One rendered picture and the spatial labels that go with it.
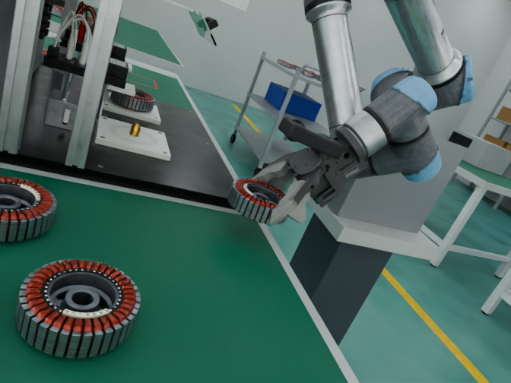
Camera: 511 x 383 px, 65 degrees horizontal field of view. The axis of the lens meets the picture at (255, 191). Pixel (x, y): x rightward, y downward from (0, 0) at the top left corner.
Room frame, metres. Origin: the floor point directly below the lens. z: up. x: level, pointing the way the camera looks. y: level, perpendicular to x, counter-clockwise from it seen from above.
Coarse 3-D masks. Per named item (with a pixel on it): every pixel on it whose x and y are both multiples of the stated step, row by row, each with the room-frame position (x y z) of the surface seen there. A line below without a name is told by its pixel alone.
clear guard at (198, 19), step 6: (168, 0) 0.99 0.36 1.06; (180, 6) 1.00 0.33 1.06; (192, 12) 1.16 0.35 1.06; (198, 12) 1.02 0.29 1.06; (192, 18) 1.23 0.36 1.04; (198, 18) 1.10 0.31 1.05; (204, 18) 1.03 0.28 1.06; (198, 24) 1.16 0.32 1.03; (204, 24) 1.06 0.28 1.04; (198, 30) 1.23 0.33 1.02; (204, 30) 1.11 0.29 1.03; (210, 30) 1.04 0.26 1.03; (204, 36) 1.18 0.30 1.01; (210, 36) 1.06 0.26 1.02; (210, 42) 1.11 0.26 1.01
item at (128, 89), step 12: (48, 60) 0.71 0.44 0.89; (60, 60) 0.72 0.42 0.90; (72, 60) 0.75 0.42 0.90; (72, 72) 0.73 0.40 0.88; (108, 72) 0.75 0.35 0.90; (120, 72) 0.76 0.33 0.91; (108, 84) 0.76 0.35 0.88; (120, 84) 0.76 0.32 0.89; (132, 84) 0.83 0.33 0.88; (132, 96) 0.78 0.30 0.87
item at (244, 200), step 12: (240, 180) 0.66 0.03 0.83; (252, 180) 0.69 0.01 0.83; (240, 192) 0.62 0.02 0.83; (252, 192) 0.68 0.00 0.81; (264, 192) 0.69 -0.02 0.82; (276, 192) 0.68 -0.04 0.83; (240, 204) 0.61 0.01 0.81; (252, 204) 0.60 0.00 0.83; (264, 204) 0.61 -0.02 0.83; (276, 204) 0.62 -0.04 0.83; (252, 216) 0.60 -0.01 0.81; (264, 216) 0.60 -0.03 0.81
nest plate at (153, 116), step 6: (108, 96) 1.03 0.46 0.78; (108, 102) 0.98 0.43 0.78; (114, 102) 1.00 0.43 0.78; (108, 108) 0.94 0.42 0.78; (114, 108) 0.95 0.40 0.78; (120, 108) 0.97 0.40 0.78; (126, 108) 0.99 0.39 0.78; (156, 108) 1.11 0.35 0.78; (120, 114) 0.96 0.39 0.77; (126, 114) 0.96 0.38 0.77; (132, 114) 0.97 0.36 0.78; (138, 114) 0.98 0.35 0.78; (144, 114) 1.00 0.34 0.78; (150, 114) 1.02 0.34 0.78; (156, 114) 1.04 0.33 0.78; (144, 120) 0.98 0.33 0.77; (150, 120) 0.99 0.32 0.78; (156, 120) 1.00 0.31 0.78
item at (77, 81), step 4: (64, 72) 0.93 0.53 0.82; (64, 76) 0.93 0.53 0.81; (76, 76) 0.94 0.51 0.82; (80, 76) 0.95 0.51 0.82; (64, 80) 0.93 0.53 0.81; (72, 80) 0.94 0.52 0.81; (76, 80) 0.94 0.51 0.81; (80, 80) 0.94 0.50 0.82; (72, 84) 0.94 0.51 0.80; (76, 84) 0.94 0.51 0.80; (80, 84) 0.95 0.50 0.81; (72, 88) 0.94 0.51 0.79; (76, 88) 0.94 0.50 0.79; (80, 88) 0.95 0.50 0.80; (72, 92) 0.94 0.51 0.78; (76, 92) 0.94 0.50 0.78; (80, 92) 0.95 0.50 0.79
